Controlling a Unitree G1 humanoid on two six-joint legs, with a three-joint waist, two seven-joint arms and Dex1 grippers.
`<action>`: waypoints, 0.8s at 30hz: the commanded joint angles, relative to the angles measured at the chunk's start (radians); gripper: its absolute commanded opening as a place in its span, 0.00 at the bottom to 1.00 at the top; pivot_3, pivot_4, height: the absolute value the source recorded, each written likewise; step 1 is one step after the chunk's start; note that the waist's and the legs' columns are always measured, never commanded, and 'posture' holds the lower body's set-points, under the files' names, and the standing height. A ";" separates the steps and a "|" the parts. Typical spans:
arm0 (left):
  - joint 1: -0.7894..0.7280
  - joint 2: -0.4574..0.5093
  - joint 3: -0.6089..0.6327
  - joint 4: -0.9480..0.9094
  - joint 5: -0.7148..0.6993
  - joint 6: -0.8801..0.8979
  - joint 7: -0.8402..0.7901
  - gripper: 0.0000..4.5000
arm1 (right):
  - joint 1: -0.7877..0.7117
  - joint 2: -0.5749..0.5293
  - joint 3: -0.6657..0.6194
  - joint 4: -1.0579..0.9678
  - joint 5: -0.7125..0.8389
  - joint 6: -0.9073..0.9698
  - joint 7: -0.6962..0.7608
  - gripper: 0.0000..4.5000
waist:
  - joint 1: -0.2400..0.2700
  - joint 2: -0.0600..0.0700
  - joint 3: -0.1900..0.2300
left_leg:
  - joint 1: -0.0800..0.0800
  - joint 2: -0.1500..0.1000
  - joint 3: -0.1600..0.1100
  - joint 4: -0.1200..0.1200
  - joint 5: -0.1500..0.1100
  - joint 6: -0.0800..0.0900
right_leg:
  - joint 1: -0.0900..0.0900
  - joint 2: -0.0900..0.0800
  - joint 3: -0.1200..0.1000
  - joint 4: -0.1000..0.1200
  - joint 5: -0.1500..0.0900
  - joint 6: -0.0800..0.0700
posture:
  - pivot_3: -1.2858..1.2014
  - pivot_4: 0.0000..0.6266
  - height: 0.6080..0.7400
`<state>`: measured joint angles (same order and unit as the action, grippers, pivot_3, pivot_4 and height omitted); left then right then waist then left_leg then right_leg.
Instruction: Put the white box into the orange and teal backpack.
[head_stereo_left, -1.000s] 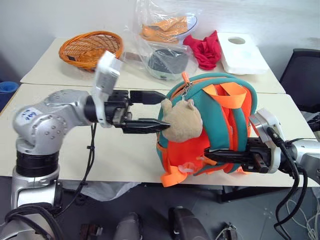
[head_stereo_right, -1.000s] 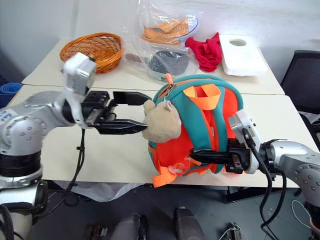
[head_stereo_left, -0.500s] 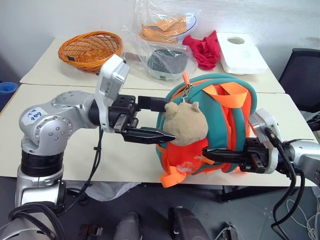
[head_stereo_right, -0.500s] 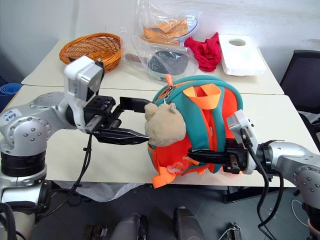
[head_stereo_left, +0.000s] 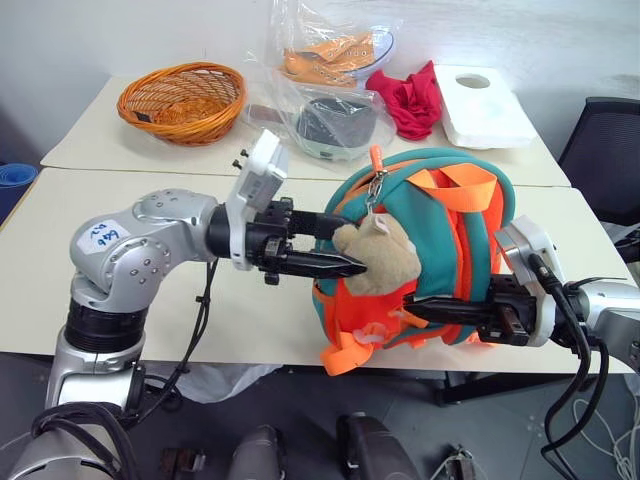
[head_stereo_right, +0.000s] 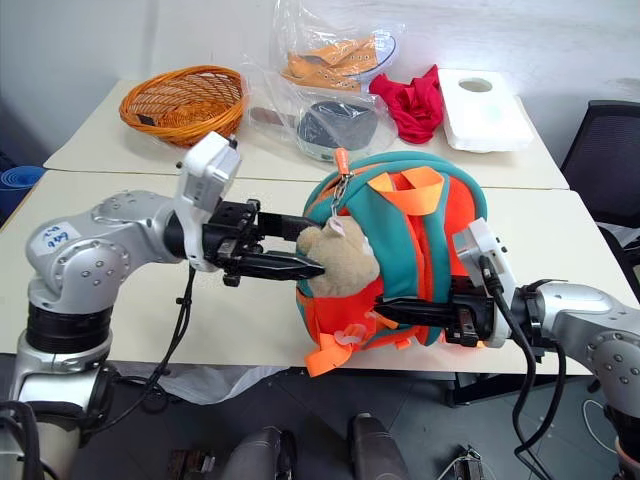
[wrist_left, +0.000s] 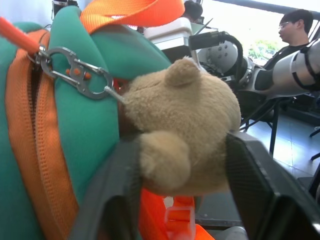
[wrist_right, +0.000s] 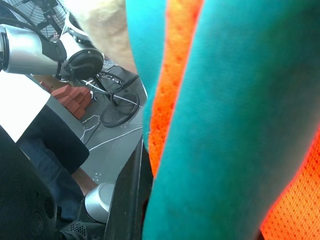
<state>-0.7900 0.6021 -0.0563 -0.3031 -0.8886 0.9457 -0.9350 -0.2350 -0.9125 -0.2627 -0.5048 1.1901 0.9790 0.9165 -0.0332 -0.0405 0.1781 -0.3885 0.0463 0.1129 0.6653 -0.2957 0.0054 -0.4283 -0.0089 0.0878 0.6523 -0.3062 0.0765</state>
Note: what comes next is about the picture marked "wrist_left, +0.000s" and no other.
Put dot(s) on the white box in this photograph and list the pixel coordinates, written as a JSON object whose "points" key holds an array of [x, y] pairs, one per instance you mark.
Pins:
{"points": [[170, 30]]}

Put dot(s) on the black metal chair frame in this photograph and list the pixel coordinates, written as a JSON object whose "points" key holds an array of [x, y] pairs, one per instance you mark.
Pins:
{"points": [[273, 125]]}

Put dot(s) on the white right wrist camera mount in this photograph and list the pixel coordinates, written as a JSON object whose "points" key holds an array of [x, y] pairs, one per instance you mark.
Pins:
{"points": [[222, 53]]}

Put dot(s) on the silver carabiner clip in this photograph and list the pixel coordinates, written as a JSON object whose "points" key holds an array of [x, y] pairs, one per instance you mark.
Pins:
{"points": [[82, 82]]}

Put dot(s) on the dark-haired person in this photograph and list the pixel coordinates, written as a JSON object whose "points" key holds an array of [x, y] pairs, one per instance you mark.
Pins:
{"points": [[193, 10]]}

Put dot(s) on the seated person with glasses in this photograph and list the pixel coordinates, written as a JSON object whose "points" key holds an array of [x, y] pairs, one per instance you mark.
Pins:
{"points": [[296, 27]]}

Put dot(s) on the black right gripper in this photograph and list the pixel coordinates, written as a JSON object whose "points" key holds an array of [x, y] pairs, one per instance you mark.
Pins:
{"points": [[205, 40]]}

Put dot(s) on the orange and teal backpack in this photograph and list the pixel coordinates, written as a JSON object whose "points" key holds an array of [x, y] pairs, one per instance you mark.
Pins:
{"points": [[85, 130]]}

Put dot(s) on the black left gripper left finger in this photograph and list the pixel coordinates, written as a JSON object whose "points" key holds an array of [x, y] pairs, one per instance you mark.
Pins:
{"points": [[112, 185]]}

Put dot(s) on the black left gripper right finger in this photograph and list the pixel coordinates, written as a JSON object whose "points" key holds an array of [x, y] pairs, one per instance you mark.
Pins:
{"points": [[260, 190]]}

